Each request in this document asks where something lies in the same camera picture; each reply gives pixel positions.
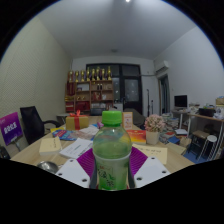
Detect computer monitor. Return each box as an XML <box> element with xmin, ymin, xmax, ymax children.
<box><xmin>173</xmin><ymin>94</ymin><xmax>188</xmax><ymax>108</ymax></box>

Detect blue book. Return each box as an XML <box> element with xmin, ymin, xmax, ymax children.
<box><xmin>51</xmin><ymin>129</ymin><xmax>78</xmax><ymax>142</ymax></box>

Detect orange red book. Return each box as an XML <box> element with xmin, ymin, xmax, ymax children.
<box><xmin>126</xmin><ymin>129</ymin><xmax>147</xmax><ymax>144</ymax></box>

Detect black office chair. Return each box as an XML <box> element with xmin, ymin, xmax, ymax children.
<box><xmin>19</xmin><ymin>105</ymin><xmax>62</xmax><ymax>145</ymax></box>

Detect orange standing card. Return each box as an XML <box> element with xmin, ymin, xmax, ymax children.
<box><xmin>122</xmin><ymin>111</ymin><xmax>134</xmax><ymax>130</ymax></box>

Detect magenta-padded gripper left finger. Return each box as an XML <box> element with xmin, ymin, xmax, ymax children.
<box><xmin>55</xmin><ymin>147</ymin><xmax>98</xmax><ymax>189</ymax></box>

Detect potted pink flowers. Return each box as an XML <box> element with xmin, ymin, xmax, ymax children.
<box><xmin>144</xmin><ymin>114</ymin><xmax>166</xmax><ymax>146</ymax></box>

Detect yellow gift box red ribbon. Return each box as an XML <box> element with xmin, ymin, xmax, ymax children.
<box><xmin>65</xmin><ymin>110</ymin><xmax>90</xmax><ymax>131</ymax></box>

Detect white paper document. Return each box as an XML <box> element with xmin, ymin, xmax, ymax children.
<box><xmin>59</xmin><ymin>137</ymin><xmax>94</xmax><ymax>160</ymax></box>

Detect wooden shelf unit with trophies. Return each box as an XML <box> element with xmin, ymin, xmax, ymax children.
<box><xmin>64</xmin><ymin>65</ymin><xmax>115</xmax><ymax>114</ymax></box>

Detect white round stool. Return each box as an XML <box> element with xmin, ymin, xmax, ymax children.
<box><xmin>199</xmin><ymin>134</ymin><xmax>218</xmax><ymax>160</ymax></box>

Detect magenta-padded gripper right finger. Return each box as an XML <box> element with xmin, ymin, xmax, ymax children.
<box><xmin>129</xmin><ymin>146</ymin><xmax>172</xmax><ymax>189</ymax></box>

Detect purple sign board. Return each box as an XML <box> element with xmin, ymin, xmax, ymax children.
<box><xmin>0</xmin><ymin>111</ymin><xmax>24</xmax><ymax>146</ymax></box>

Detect yellow notepad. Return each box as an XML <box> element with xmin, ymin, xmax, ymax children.
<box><xmin>38</xmin><ymin>136</ymin><xmax>63</xmax><ymax>156</ymax></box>

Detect white wall air conditioner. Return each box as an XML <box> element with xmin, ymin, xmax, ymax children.
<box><xmin>153</xmin><ymin>59</ymin><xmax>170</xmax><ymax>74</ymax></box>

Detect small metal bowl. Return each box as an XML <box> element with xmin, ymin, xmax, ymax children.
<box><xmin>36</xmin><ymin>160</ymin><xmax>60</xmax><ymax>174</ymax></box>

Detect green drink bottle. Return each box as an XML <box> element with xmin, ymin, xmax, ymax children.
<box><xmin>92</xmin><ymin>110</ymin><xmax>133</xmax><ymax>192</ymax></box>

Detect wooden side desk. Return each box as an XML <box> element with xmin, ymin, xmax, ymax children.
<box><xmin>171</xmin><ymin>109</ymin><xmax>224</xmax><ymax>158</ymax></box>

